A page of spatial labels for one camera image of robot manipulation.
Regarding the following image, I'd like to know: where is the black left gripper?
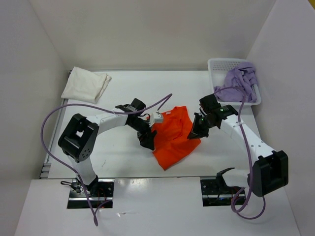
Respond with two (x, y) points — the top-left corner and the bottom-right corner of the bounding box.
(128, 118), (157, 150)

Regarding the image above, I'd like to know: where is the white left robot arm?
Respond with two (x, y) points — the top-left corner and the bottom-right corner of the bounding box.
(58, 98), (157, 197)

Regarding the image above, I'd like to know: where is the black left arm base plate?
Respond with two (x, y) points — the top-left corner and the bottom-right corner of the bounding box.
(61, 178), (114, 209)

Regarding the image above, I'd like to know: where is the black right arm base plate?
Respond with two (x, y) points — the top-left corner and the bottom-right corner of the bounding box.
(200, 177), (241, 207)

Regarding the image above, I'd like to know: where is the white plastic laundry basket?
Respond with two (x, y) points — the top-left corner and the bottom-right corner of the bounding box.
(208, 58), (261, 106)

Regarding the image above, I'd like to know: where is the lavender t shirt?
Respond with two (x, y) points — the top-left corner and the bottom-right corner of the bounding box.
(214, 62), (258, 103)

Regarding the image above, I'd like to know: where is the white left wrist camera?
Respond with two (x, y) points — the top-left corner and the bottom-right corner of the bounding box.
(149, 112), (163, 126)

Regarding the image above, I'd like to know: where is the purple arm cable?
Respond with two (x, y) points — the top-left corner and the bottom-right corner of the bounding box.
(40, 93), (173, 227)
(213, 86), (267, 219)

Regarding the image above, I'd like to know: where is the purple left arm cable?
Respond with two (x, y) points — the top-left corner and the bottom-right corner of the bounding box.
(40, 93), (173, 227)

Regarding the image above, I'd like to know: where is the white t shirt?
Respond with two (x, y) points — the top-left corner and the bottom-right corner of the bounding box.
(61, 67), (112, 104)

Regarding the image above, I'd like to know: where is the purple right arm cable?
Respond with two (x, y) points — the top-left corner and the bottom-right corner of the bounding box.
(213, 86), (267, 219)

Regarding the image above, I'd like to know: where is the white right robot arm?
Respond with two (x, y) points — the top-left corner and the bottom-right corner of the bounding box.
(187, 94), (289, 197)

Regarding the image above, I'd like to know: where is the orange t shirt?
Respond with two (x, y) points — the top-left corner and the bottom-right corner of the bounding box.
(152, 106), (201, 171)

